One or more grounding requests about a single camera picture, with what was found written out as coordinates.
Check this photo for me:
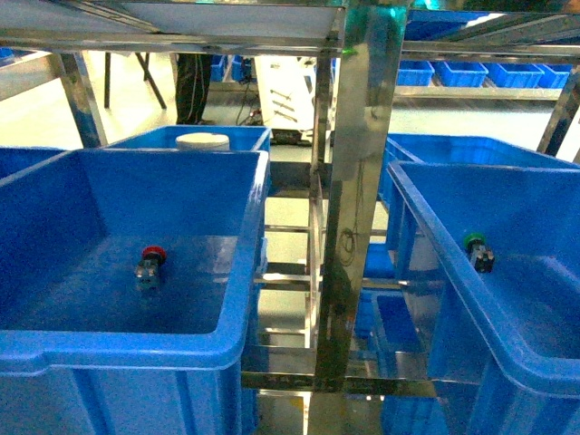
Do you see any large blue container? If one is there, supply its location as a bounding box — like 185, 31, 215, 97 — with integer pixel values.
387, 162, 579, 434
1, 150, 270, 434

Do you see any white round jar lid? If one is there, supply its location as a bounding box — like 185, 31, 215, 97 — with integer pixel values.
175, 132, 230, 151

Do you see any person in green shirt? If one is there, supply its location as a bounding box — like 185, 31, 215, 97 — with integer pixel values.
175, 53, 214, 125

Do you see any blue bin behind container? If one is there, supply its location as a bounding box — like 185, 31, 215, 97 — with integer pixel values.
378, 133, 579, 205
109, 125, 271, 151

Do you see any large blue container left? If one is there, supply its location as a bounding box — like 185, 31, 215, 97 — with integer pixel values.
1, 150, 270, 434

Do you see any green mushroom push button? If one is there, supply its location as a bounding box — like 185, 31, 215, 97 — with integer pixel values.
463, 233, 495, 274

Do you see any red mushroom push button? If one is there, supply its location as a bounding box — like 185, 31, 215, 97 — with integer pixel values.
134, 246, 167, 292

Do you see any large blue container right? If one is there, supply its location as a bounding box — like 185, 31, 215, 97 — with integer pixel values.
387, 162, 579, 434

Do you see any steel rack upright frame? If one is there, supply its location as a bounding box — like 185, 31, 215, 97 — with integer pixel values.
0, 0, 580, 435

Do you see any blue bin behind left container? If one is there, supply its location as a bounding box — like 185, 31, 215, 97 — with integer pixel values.
109, 125, 271, 151

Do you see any blue bin behind right container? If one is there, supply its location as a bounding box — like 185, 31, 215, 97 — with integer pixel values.
378, 133, 579, 205

